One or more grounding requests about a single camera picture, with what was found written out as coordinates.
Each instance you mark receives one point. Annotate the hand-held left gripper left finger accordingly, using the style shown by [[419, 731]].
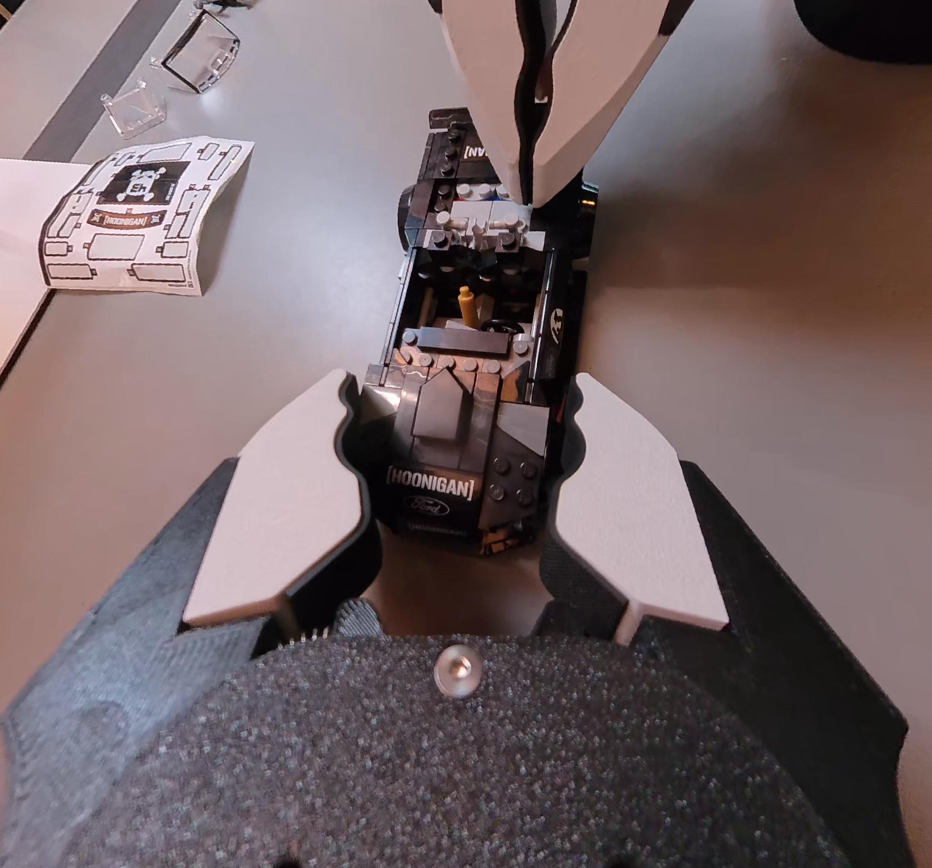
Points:
[[284, 497]]

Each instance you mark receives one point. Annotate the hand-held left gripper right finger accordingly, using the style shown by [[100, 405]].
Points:
[[633, 511]]

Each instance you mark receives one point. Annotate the black framed lego windshield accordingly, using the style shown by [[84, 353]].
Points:
[[200, 53]]

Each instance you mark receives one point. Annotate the clear lego windshield piece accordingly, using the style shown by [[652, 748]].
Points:
[[135, 111]]

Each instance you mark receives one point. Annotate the white instruction booklet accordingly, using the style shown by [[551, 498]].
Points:
[[29, 242]]

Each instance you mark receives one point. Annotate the black lego car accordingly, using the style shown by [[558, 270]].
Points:
[[437, 460]]

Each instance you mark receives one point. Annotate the lego sticker sheet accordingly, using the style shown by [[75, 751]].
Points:
[[138, 217]]

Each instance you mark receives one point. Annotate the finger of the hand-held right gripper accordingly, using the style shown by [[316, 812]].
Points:
[[480, 16], [619, 9]]

